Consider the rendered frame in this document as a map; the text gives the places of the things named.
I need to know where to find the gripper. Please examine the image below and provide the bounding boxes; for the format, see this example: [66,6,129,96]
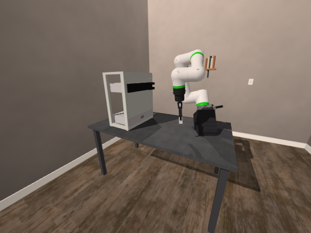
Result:
[175,95,184,124]

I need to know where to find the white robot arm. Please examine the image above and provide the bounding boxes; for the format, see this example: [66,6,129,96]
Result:
[171,50,223,111]

